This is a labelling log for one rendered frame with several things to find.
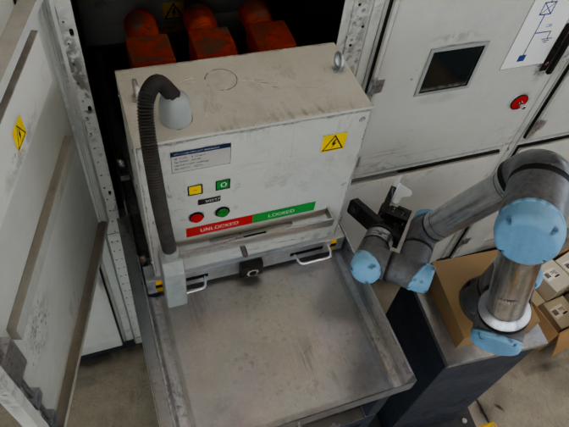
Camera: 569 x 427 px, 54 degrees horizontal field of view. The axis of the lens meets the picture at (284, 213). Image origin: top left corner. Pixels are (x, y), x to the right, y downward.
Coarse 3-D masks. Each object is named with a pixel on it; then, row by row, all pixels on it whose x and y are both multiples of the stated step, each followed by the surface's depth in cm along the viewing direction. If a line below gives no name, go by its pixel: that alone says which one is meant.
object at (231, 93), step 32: (160, 64) 116; (192, 64) 117; (224, 64) 118; (256, 64) 119; (288, 64) 120; (320, 64) 121; (128, 96) 110; (192, 96) 111; (224, 96) 112; (256, 96) 113; (288, 96) 114; (320, 96) 115; (352, 96) 116; (128, 128) 106; (160, 128) 105; (192, 128) 106; (224, 128) 106
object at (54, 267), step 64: (0, 64) 84; (64, 64) 112; (0, 128) 82; (64, 128) 122; (0, 192) 83; (64, 192) 124; (0, 256) 91; (64, 256) 126; (0, 320) 92; (64, 320) 128; (0, 384) 87; (64, 384) 129
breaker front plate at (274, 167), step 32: (256, 128) 108; (288, 128) 111; (320, 128) 115; (352, 128) 118; (160, 160) 107; (256, 160) 116; (288, 160) 119; (320, 160) 123; (352, 160) 127; (224, 192) 121; (256, 192) 125; (288, 192) 129; (320, 192) 133; (192, 224) 126; (256, 224) 135; (288, 224) 139; (224, 256) 142
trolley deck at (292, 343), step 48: (192, 288) 147; (240, 288) 148; (288, 288) 150; (336, 288) 151; (144, 336) 137; (192, 336) 139; (240, 336) 140; (288, 336) 141; (336, 336) 143; (192, 384) 132; (240, 384) 133; (288, 384) 134; (336, 384) 135; (384, 384) 136
